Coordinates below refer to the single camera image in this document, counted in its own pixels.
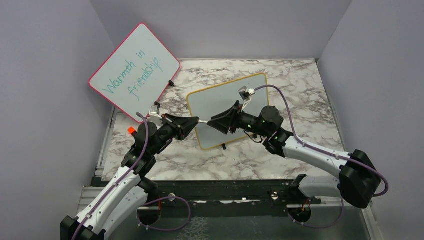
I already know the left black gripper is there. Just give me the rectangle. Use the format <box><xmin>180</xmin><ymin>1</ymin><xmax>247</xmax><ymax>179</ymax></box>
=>
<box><xmin>150</xmin><ymin>113</ymin><xmax>201</xmax><ymax>156</ymax></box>

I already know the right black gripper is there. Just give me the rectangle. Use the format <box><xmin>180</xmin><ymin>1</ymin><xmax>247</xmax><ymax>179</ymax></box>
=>
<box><xmin>207</xmin><ymin>101</ymin><xmax>270</xmax><ymax>138</ymax></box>

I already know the yellow framed whiteboard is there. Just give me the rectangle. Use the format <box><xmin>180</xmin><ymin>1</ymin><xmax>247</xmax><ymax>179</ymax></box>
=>
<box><xmin>186</xmin><ymin>73</ymin><xmax>268</xmax><ymax>150</ymax></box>

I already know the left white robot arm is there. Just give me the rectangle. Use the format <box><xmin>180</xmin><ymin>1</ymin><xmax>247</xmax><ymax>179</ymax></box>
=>
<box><xmin>60</xmin><ymin>114</ymin><xmax>200</xmax><ymax>240</ymax></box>

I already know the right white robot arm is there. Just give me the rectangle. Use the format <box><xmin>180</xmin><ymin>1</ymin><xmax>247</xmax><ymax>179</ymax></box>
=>
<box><xmin>207</xmin><ymin>102</ymin><xmax>387</xmax><ymax>209</ymax></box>

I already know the pink framed whiteboard with writing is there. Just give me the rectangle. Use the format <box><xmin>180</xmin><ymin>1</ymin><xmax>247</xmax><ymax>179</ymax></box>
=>
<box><xmin>88</xmin><ymin>23</ymin><xmax>181</xmax><ymax>123</ymax></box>

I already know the orange marker by left edge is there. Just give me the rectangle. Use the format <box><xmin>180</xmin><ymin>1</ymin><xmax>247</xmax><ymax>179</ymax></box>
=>
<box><xmin>127</xmin><ymin>126</ymin><xmax>136</xmax><ymax>135</ymax></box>

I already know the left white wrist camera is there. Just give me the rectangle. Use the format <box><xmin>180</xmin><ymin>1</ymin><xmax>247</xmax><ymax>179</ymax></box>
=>
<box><xmin>148</xmin><ymin>105</ymin><xmax>162</xmax><ymax>119</ymax></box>

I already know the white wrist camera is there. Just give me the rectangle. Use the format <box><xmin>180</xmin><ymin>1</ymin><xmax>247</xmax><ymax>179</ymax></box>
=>
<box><xmin>148</xmin><ymin>105</ymin><xmax>162</xmax><ymax>119</ymax></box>
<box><xmin>238</xmin><ymin>86</ymin><xmax>256</xmax><ymax>101</ymax></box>

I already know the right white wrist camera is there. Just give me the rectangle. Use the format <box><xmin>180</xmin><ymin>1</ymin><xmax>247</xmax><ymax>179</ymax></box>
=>
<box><xmin>238</xmin><ymin>86</ymin><xmax>256</xmax><ymax>101</ymax></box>

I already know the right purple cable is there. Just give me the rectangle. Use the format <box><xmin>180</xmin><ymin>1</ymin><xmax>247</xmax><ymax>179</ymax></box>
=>
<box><xmin>253</xmin><ymin>84</ymin><xmax>389</xmax><ymax>230</ymax></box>

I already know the purple cable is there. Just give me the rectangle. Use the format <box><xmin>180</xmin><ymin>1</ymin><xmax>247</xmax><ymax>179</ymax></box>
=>
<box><xmin>71</xmin><ymin>112</ymin><xmax>192</xmax><ymax>240</ymax></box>
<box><xmin>253</xmin><ymin>84</ymin><xmax>389</xmax><ymax>230</ymax></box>

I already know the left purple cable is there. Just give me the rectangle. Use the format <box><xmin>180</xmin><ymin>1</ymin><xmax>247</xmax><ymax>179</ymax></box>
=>
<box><xmin>71</xmin><ymin>112</ymin><xmax>192</xmax><ymax>240</ymax></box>

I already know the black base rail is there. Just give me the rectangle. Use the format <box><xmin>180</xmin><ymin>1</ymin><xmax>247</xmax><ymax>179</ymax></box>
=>
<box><xmin>135</xmin><ymin>179</ymin><xmax>321</xmax><ymax>224</ymax></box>

